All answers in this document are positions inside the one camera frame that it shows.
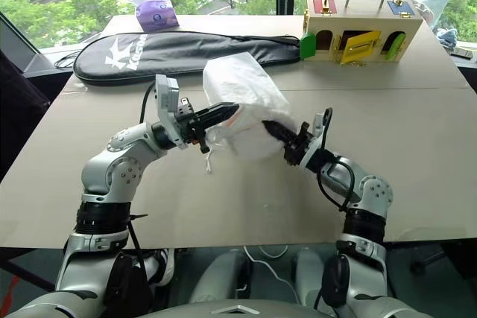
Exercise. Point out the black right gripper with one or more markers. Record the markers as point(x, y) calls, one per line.
point(296, 146)

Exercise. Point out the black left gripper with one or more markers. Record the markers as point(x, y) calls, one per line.
point(188, 124)

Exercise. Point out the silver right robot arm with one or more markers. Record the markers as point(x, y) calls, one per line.
point(372, 191)

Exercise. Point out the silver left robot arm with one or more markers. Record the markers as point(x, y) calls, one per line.
point(112, 169)

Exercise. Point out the black racket cover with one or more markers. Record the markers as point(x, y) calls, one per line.
point(179, 55)

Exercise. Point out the purple tissue pack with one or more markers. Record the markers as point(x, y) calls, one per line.
point(156, 14)

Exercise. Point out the silver right robot leg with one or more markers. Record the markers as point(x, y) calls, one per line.
point(309, 277)

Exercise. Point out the silver robot leg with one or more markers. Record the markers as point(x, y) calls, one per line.
point(220, 277)
point(309, 277)

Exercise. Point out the silver left robot leg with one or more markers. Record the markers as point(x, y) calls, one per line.
point(220, 277)

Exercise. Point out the silver robot torso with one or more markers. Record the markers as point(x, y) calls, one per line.
point(238, 308)

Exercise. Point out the blue cloth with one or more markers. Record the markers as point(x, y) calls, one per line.
point(447, 38)

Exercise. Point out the small dark flat device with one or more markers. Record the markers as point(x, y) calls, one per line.
point(464, 53)

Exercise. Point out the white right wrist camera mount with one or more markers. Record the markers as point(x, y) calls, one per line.
point(316, 143)

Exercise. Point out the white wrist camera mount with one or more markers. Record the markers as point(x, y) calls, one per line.
point(167, 102)
point(316, 143)

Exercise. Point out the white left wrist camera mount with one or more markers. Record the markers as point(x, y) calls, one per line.
point(167, 102)

